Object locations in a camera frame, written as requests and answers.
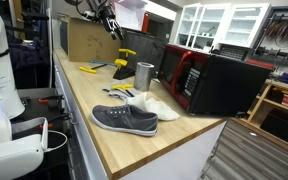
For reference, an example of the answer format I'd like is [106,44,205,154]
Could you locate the red and black microwave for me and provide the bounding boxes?
[157,43,273,118]

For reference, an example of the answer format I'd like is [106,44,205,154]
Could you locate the gray canvas shoe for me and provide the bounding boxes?
[90,104,159,137]

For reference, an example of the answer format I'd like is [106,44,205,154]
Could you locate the black case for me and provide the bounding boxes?
[259,108,288,143]

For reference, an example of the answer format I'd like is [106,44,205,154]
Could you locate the wooden shelf unit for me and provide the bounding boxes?
[232,79,288,153]

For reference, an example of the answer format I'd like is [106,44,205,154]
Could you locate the red upright post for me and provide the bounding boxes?
[141,12,151,34]

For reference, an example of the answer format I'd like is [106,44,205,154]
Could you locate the yellow handle black shaft tool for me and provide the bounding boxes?
[78,63,109,75]

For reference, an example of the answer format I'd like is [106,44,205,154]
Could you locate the black hex key stand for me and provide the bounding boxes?
[112,64,136,80]

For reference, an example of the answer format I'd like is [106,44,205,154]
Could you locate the metal cylinder cup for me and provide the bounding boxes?
[132,61,156,93]

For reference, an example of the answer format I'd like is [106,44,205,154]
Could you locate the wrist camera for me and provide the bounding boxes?
[82,9,101,22]

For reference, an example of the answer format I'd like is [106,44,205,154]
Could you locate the gray cloth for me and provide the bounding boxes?
[102,79,140,101]

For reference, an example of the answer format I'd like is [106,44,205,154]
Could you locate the black pegboard tool rack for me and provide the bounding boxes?
[250,5,288,69]

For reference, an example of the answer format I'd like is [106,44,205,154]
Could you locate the dark purple fabric pile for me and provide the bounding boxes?
[2,31,52,89]

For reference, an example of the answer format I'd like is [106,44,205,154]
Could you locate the large yellow T-handle wrench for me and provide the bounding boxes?
[110,83,136,98]
[118,48,137,72]

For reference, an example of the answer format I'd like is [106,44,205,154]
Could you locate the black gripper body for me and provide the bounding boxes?
[97,2,117,25]

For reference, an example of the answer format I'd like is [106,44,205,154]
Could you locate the cardboard box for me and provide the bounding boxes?
[59,16,127,63]

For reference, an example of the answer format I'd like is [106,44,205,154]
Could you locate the white cloth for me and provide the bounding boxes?
[125,91,181,122]

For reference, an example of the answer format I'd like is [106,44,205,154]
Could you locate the black mesh basket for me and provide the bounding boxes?
[218,44,252,61]

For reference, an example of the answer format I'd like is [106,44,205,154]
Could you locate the white counter cabinet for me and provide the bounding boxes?
[52,53,228,180]

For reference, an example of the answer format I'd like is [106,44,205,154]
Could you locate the white cable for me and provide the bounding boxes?
[43,129,69,153]

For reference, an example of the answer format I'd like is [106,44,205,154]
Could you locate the blue flat strip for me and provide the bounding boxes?
[89,59,118,67]

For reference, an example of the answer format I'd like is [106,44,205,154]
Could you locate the black tool cart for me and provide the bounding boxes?
[10,88,75,180]

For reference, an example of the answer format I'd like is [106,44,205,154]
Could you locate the orange handled black clamp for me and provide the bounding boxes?
[38,113,72,130]
[38,94,65,104]

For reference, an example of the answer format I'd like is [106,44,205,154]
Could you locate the dark gray fabric bin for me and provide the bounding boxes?
[119,29,168,73]

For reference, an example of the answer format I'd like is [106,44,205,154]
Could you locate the white glass door cabinet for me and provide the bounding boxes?
[174,2,272,49]

